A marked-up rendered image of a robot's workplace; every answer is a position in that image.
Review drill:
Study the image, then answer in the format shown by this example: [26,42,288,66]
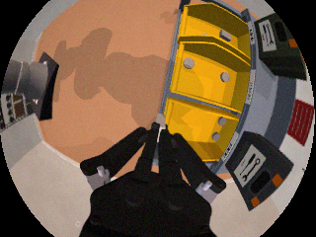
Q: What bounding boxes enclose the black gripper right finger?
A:
[157,114,226,210]

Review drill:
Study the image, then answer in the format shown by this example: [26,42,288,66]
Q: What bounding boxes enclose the dark grey metal shelf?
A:
[159,0,297,175]

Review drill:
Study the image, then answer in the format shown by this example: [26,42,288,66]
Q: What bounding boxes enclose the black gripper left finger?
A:
[80,114,161,206]

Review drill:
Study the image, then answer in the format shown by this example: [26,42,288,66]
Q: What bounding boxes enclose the yellow bin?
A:
[164,97,240,161]
[177,3,251,64]
[170,41,251,114]

